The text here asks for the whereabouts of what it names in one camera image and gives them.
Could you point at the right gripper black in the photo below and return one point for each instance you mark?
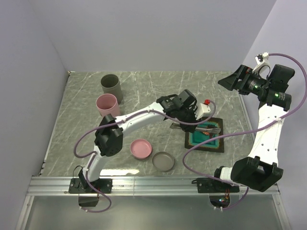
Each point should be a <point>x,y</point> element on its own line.
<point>230,82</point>

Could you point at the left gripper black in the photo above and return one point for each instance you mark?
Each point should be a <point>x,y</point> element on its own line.
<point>190,128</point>

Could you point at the metal serving tongs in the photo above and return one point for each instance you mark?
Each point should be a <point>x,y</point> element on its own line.
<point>211,130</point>

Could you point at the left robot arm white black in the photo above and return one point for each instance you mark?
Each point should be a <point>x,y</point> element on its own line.
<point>112,130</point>

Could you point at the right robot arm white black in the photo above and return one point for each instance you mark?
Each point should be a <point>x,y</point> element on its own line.
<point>260,170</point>

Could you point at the square black teal plate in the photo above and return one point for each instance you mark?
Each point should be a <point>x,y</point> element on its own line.
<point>193,139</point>

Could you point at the pink round lid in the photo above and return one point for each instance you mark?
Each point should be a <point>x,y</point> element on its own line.
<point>141,148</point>

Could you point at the pink cylindrical container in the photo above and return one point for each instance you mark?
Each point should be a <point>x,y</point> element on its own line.
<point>108,104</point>

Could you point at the grey cylindrical container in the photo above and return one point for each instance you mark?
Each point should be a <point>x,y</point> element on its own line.
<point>110,84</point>

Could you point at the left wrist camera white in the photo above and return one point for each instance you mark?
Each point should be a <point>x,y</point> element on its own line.
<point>202,110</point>

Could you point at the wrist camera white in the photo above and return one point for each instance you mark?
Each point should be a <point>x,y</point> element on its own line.
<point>202,110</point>
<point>262,61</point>

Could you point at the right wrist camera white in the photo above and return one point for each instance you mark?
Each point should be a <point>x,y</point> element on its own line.
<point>262,61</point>

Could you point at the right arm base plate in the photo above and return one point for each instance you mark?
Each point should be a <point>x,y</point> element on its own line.
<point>207,185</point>

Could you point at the aluminium front rail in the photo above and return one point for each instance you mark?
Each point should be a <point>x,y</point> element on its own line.
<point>122,186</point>

